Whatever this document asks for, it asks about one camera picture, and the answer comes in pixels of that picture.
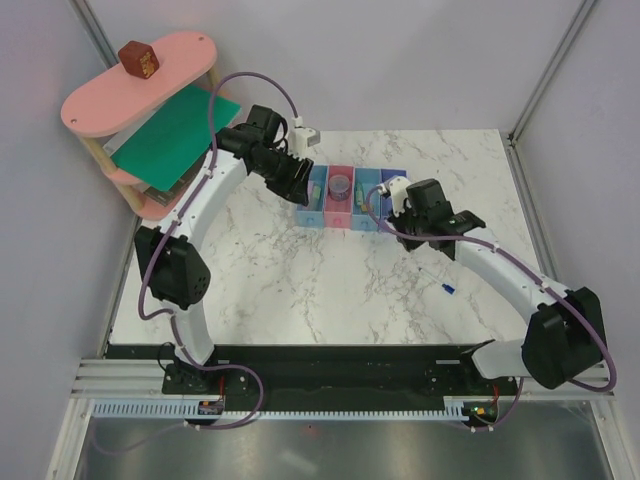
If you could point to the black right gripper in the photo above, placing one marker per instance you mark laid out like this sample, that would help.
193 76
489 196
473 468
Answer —
409 243

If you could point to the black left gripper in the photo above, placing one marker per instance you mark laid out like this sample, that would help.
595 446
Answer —
294 189

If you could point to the pink highlighter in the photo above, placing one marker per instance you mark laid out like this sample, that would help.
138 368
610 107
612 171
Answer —
315 196

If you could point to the purple blue plastic bin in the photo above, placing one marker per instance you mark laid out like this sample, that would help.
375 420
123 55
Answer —
387 174

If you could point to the small blue cup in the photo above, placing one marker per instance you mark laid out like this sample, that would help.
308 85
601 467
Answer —
339 187

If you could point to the pink plastic bin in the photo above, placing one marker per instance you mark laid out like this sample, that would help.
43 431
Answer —
338 203

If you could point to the light blue plastic bin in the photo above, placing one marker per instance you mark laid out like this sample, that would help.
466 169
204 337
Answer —
365 179

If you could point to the light green highlighter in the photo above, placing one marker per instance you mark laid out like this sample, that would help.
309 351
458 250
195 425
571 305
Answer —
359 199

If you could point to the blue capped white marker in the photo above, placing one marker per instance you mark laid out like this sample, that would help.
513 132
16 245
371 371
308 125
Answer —
445 286

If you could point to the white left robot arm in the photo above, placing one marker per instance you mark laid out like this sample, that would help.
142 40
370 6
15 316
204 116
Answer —
170 263

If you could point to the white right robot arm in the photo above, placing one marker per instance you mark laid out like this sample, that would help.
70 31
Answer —
564 327

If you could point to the green board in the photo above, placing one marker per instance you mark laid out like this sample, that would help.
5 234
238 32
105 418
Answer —
169 142

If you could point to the brown wooden cube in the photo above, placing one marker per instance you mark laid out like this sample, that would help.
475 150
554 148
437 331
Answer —
139 59

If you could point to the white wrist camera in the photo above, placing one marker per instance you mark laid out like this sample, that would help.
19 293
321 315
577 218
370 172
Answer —
301 138
394 196

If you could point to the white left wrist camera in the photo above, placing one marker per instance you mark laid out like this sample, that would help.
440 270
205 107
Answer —
301 138

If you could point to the aluminium frame rail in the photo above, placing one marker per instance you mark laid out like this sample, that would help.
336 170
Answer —
528 151

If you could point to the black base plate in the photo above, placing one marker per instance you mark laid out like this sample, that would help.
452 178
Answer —
332 377

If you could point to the white slotted cable duct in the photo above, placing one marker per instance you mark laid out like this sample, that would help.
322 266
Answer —
192 409

